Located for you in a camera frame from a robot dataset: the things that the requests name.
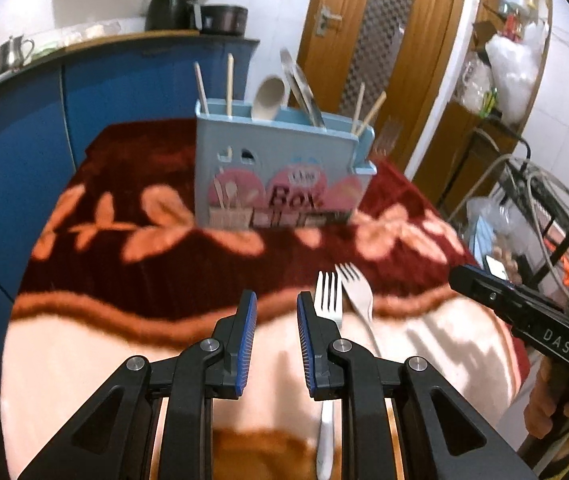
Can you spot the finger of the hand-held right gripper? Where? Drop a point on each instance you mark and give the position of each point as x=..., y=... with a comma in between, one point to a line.
x=484, y=292

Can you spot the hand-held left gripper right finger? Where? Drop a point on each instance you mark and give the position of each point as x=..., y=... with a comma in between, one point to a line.
x=306, y=345

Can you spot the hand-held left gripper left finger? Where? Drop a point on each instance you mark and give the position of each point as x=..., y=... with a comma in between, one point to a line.
x=248, y=340

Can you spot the white fork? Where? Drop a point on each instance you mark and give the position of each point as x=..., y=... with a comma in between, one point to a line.
x=328, y=295

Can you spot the beige fork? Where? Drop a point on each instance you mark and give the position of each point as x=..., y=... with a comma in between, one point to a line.
x=359, y=300

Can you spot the light blue utensil holder box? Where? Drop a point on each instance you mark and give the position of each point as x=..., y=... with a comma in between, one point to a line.
x=244, y=160

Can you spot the wooden chopstick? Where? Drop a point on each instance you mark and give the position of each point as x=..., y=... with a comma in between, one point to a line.
x=230, y=85
x=358, y=107
x=201, y=87
x=372, y=112

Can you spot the person's right hand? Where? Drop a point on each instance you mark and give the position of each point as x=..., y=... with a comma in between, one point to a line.
x=539, y=405

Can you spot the clear plastic bag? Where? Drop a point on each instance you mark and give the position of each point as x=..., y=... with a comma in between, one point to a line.
x=489, y=230

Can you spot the red floral blanket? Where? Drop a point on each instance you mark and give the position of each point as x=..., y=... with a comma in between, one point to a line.
x=164, y=285

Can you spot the wooden shelf unit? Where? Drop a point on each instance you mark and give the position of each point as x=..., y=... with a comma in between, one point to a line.
x=464, y=150

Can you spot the small fork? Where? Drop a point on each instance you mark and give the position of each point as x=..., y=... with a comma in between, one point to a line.
x=388, y=137

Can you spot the white plastic bag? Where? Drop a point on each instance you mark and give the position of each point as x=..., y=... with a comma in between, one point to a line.
x=516, y=70

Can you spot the beige spoon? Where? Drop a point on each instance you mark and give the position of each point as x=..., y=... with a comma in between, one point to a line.
x=270, y=97

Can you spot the blue base cabinet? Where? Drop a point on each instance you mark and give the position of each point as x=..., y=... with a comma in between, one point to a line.
x=114, y=85

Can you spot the wooden door with frosted glass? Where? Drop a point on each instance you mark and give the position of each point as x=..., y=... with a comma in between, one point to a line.
x=354, y=20

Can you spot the black pot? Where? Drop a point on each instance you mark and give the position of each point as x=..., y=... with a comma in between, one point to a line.
x=224, y=20

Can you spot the wooden counter board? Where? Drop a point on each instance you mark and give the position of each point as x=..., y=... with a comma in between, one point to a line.
x=129, y=39

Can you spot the black air fryer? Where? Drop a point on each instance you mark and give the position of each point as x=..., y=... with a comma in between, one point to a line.
x=169, y=7

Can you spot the clear food bags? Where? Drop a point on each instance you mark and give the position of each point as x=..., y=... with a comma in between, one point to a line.
x=84, y=31

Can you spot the steel kettle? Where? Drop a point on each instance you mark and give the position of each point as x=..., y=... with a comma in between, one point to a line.
x=14, y=52

